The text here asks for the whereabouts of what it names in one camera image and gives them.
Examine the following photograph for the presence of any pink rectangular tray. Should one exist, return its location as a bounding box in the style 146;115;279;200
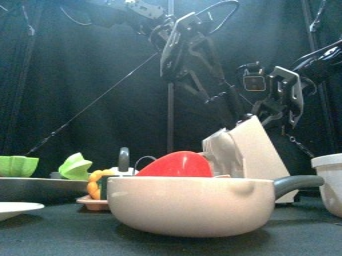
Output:
75;194;112;212

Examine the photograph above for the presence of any grey rectangular tray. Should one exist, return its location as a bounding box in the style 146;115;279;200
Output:
0;171;97;204

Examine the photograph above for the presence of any black vertical frame pole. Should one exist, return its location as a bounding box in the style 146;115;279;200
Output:
166;0;176;154

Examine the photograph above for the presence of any orange toy corn piece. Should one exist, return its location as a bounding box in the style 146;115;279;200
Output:
85;169;112;201

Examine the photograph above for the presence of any orange and green toy vegetable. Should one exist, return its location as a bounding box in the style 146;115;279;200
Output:
0;155;40;178

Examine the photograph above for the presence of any dark rectangular toy food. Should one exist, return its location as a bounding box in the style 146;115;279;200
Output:
97;175;112;201

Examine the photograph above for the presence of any white kettle with black handle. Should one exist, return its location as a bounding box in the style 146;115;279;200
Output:
108;146;140;178

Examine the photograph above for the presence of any thin diagonal frame cord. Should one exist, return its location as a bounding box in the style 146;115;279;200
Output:
25;51;160;156

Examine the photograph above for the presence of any white and silver toy toaster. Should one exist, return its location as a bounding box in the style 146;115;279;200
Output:
200;114;299;205

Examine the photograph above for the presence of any white toy pot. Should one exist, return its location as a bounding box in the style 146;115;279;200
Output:
310;153;342;219

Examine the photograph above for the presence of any white round plate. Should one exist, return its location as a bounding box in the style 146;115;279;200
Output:
0;201;45;223

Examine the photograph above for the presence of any cream pan with grey handle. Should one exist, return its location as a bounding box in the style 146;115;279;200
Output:
106;174;326;239

